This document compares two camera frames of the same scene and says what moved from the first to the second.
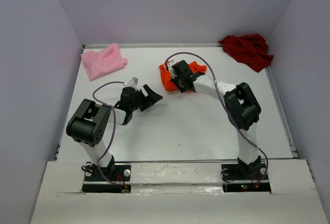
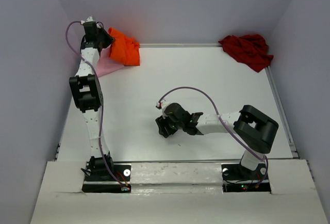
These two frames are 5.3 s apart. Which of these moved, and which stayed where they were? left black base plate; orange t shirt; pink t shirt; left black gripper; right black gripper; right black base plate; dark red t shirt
Moved: orange t shirt; left black gripper; right black gripper
Stayed: pink t shirt; dark red t shirt; right black base plate; left black base plate
